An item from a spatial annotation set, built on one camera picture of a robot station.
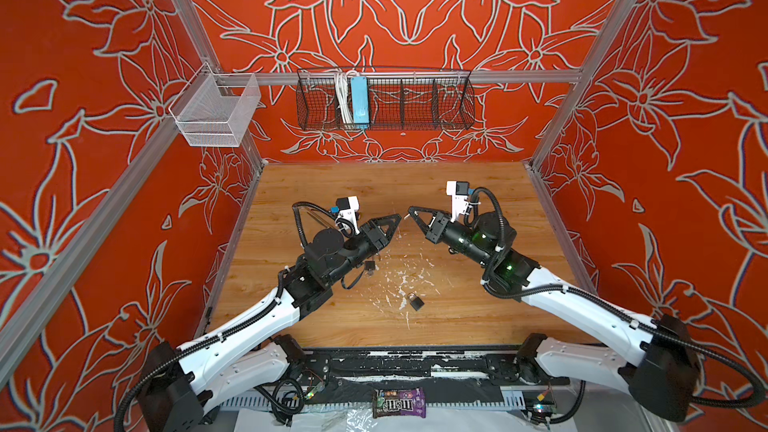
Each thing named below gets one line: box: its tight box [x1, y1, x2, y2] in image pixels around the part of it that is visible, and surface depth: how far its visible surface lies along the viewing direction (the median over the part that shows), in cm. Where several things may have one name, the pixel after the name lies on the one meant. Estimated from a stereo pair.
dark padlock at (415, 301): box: [407, 292, 425, 311], surface depth 86 cm
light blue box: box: [351, 76, 369, 129], surface depth 92 cm
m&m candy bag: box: [372, 387, 426, 419], surface depth 70 cm
